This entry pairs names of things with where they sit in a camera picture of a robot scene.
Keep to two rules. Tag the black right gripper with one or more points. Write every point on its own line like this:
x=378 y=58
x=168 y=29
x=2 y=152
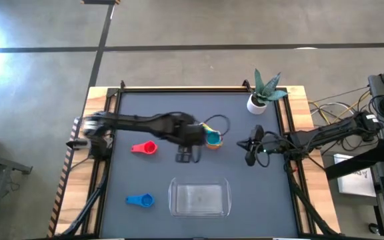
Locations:
x=260 y=145

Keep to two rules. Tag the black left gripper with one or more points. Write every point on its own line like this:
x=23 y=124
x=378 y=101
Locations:
x=192 y=135

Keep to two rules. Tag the teal measuring cup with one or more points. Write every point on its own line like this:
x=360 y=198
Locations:
x=213 y=137

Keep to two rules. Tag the red measuring cup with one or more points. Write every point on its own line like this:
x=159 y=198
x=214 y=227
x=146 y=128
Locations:
x=149 y=147

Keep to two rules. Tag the blue measuring cup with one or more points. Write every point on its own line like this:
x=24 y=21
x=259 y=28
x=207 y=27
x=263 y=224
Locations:
x=146 y=200

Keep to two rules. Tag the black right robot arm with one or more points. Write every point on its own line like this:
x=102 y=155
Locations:
x=325 y=135

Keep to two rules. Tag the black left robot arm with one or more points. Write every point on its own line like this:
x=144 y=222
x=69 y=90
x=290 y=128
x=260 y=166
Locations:
x=138 y=122

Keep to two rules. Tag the snake plant in white pot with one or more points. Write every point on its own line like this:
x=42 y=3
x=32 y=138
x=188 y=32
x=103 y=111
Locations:
x=256 y=106

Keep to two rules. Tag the clear glass baking dish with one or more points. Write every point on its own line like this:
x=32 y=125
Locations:
x=198 y=198

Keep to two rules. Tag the white board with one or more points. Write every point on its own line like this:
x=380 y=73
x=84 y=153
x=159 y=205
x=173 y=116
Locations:
x=355 y=180

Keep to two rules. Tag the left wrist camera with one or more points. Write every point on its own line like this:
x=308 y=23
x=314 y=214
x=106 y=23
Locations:
x=182 y=147

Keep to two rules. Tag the black table frame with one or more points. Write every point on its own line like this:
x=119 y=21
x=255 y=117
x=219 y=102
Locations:
x=198 y=89

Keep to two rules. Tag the black corner bracket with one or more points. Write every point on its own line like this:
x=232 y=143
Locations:
x=123 y=85
x=247 y=84

